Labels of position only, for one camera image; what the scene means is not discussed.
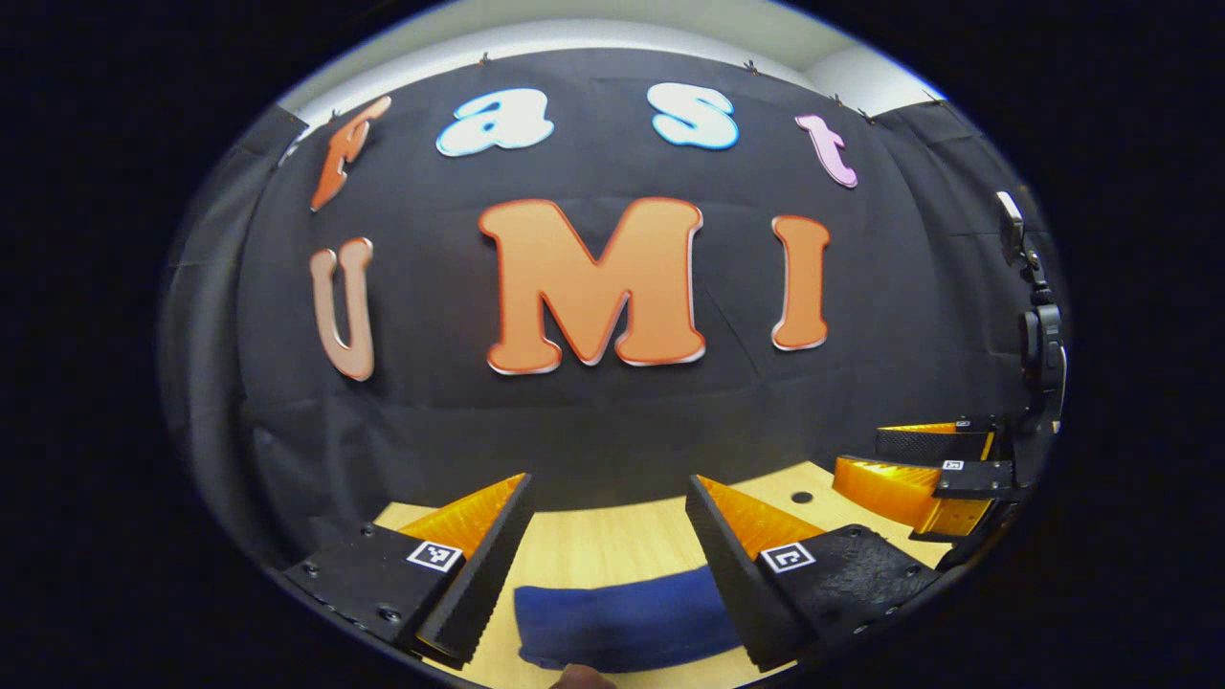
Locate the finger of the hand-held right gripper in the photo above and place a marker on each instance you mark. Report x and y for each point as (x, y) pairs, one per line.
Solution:
(880, 488)
(933, 445)

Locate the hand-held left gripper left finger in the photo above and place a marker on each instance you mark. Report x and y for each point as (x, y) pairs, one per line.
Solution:
(493, 565)

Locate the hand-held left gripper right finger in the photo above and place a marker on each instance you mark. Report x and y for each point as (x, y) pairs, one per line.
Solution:
(723, 565)

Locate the blue jeans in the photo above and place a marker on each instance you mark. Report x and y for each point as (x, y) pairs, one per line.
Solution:
(622, 617)

